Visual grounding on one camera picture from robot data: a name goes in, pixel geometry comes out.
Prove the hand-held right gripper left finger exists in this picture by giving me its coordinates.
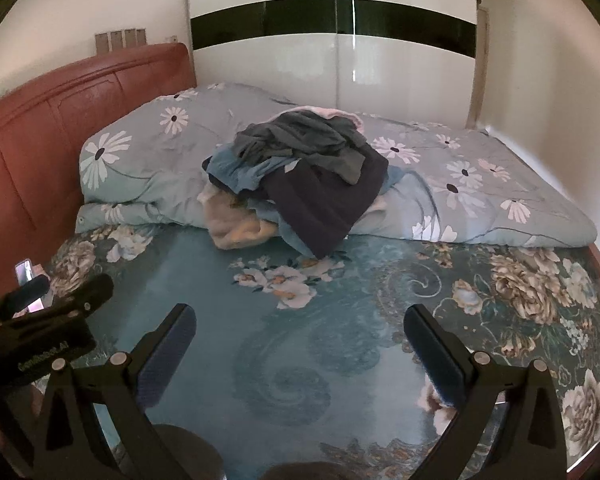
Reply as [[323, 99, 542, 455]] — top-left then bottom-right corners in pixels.
[[27, 304, 198, 480]]

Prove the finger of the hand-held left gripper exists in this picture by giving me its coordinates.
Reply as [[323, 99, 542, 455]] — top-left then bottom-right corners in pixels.
[[45, 273, 115, 319], [0, 275, 51, 313]]

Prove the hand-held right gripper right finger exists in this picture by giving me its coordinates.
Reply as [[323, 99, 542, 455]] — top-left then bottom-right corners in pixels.
[[402, 304, 571, 480]]

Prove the grey garment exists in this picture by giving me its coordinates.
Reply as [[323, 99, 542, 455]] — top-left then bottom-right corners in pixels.
[[234, 110, 368, 185]]

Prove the smartphone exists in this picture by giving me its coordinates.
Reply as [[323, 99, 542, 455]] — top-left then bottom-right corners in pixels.
[[12, 258, 46, 318]]

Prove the teal floral bed sheet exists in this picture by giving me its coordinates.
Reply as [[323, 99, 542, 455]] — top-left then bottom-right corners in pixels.
[[45, 222, 600, 480]]

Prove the cream garment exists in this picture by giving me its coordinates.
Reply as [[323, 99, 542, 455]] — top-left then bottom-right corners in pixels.
[[197, 180, 281, 251]]

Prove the red-brown wooden headboard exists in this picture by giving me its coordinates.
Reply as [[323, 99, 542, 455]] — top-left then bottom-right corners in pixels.
[[0, 42, 197, 306]]

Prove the dark navy garment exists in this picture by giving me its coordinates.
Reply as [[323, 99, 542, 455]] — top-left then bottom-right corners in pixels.
[[262, 147, 391, 260]]

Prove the blue garment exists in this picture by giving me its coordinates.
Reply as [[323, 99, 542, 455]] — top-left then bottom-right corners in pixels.
[[202, 145, 406, 258]]

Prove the pink garment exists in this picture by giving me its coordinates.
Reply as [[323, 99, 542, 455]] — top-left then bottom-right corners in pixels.
[[285, 105, 365, 133]]

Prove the white wardrobe with black stripe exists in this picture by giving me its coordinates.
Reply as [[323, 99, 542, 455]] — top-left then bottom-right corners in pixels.
[[187, 0, 491, 128]]

